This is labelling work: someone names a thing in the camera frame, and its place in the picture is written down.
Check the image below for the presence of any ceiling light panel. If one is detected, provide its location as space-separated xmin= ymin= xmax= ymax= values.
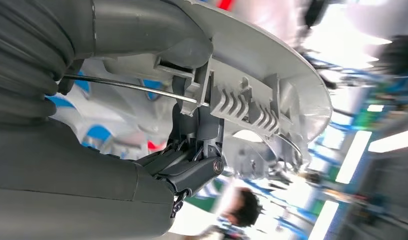
xmin=368 ymin=128 xmax=408 ymax=153
xmin=336 ymin=130 xmax=373 ymax=185
xmin=309 ymin=200 xmax=340 ymax=240

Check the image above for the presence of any person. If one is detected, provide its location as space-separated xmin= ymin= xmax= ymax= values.
xmin=184 ymin=187 xmax=264 ymax=240

